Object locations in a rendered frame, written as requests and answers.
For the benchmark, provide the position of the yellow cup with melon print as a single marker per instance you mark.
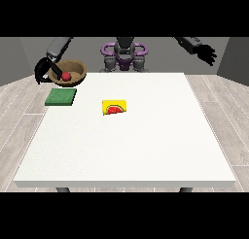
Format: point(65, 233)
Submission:
point(114, 107)

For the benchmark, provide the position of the small red ball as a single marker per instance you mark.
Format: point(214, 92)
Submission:
point(66, 76)

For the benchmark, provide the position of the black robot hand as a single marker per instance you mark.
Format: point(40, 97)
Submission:
point(206, 54)
point(42, 70)

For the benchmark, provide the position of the brown wooden bowl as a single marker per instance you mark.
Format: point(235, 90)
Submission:
point(74, 72)

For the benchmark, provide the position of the grey robot trunk purple rings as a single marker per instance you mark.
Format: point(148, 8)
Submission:
point(124, 53)

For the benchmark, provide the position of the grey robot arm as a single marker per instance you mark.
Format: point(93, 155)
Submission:
point(188, 43)
point(58, 48)

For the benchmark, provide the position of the green square pad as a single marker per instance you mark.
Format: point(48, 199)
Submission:
point(60, 96)

